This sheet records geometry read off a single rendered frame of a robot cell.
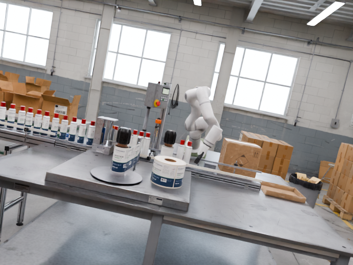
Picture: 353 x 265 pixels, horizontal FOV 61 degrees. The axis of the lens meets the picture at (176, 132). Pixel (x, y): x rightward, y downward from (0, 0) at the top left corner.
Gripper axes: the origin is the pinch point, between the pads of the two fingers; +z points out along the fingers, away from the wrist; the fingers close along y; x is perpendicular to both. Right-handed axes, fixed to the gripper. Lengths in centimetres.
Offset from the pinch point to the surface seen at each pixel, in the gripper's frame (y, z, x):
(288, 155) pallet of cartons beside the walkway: -309, -38, 170
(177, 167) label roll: 60, -2, -15
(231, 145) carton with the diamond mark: -20.2, -23.5, 20.2
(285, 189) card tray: -13, -16, 76
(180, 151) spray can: 2.8, -0.6, -15.0
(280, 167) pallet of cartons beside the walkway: -308, -12, 169
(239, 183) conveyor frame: 5.5, -3.5, 36.6
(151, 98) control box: 0, -23, -56
